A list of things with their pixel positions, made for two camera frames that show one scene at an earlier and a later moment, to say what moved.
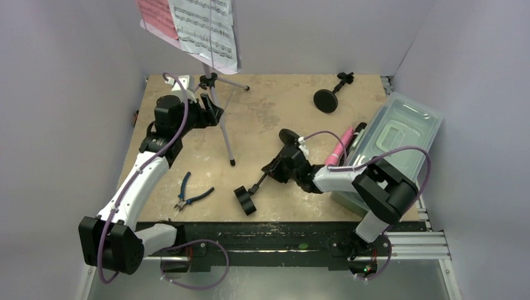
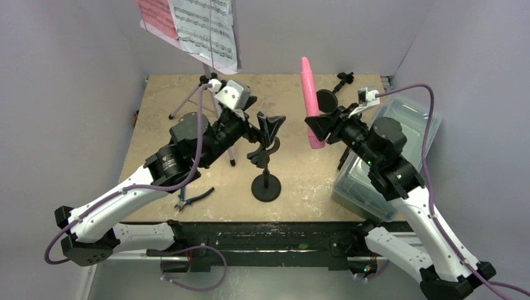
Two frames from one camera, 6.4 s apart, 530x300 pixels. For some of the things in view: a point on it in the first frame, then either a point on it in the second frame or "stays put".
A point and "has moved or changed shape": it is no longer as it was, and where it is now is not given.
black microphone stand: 325,100 stays put
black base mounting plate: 280,245 stays put
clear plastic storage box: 399,131 stays put
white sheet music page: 206,27 stays put
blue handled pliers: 182,202 stays put
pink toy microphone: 335,156 -> 310,101
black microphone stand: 245,197 has moved or changed shape
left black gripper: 209,116 -> 269,125
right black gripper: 279,164 -> 334,125
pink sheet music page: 158,13 stays put
